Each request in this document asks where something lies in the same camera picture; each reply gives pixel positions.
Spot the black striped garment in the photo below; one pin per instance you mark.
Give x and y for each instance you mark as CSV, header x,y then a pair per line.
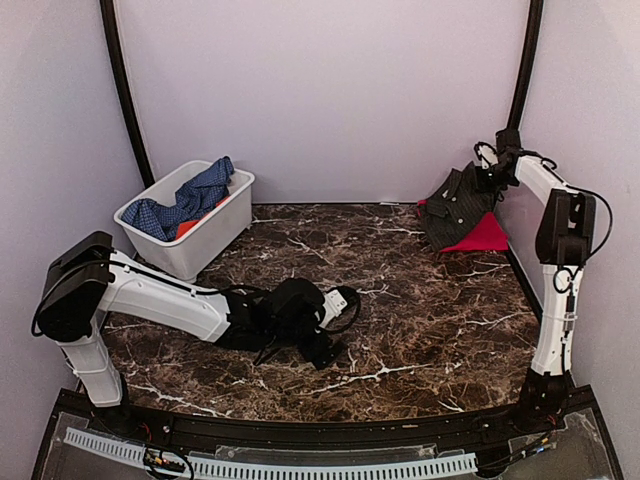
x,y
456,207

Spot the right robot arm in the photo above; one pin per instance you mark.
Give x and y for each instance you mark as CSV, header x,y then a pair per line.
x,y
563,245

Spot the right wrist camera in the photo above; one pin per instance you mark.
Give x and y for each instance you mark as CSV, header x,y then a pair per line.
x,y
508,142

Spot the black front rail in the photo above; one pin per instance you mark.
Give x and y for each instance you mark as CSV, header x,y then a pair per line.
x,y
470,431

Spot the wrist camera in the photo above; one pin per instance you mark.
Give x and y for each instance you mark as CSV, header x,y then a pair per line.
x,y
508,142
333,311

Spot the white slotted cable duct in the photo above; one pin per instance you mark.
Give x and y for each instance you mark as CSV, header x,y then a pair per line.
x,y
253,463

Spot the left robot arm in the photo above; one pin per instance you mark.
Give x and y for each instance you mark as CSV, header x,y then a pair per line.
x,y
93,277

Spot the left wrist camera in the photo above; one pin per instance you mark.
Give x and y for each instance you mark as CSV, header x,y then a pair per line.
x,y
333,311

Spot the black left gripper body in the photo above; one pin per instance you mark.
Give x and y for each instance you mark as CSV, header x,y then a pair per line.
x,y
313,351

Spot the black frame post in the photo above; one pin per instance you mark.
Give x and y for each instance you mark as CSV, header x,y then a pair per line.
x,y
119,73
532,31

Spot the black frame post right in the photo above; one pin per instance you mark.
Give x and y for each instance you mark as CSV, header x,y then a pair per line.
x,y
532,31

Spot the blue checkered garment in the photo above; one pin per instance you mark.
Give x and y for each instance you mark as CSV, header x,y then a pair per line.
x,y
193,200

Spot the black frame post left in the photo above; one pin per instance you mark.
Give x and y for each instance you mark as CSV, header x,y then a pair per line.
x,y
119,73

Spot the red t-shirt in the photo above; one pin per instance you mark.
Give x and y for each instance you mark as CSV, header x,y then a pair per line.
x,y
482,237

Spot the white plastic laundry bin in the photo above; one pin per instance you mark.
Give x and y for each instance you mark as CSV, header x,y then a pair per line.
x,y
187,257

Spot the orange red garment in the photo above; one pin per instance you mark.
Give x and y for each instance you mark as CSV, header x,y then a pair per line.
x,y
185,227

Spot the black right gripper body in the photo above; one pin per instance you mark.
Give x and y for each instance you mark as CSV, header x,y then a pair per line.
x,y
492,182

